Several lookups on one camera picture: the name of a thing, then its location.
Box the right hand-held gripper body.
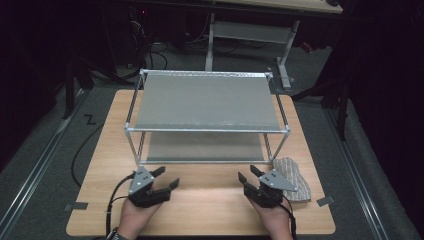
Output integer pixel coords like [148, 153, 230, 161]
[243, 168, 298, 209]

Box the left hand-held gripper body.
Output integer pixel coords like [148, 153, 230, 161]
[128, 165, 173, 209]

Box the striped cloth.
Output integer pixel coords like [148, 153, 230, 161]
[272, 157, 313, 203]

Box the grey two-tier metal shelf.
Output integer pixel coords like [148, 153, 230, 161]
[124, 68, 291, 166]

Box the person's left hand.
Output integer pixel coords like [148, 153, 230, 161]
[118, 198, 161, 239]

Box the person's right hand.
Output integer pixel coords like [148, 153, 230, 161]
[249, 196, 294, 240]

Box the dark wristwatch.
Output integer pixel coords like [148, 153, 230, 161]
[106, 227, 131, 240]

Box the grey tape piece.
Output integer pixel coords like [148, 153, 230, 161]
[63, 201, 88, 212]
[316, 196, 335, 208]

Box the black metal stand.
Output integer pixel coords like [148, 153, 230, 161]
[291, 76, 351, 141]
[63, 58, 134, 121]

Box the white-legged wooden desk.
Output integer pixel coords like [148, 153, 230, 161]
[203, 0, 344, 91]

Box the left hand-held gripper black cable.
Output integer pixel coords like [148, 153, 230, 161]
[105, 173, 138, 238]

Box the hand-held gripper black cable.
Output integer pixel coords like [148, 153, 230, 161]
[283, 203, 298, 240]
[105, 173, 138, 238]

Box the right hand-held gripper black cable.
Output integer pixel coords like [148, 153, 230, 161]
[283, 203, 298, 240]

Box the black floor cable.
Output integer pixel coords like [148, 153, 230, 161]
[70, 123, 104, 188]

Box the metal floor rail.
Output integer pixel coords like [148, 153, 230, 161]
[324, 108, 389, 240]
[0, 89, 84, 231]

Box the bundle of black cables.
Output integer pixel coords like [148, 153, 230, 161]
[128, 6, 169, 84]

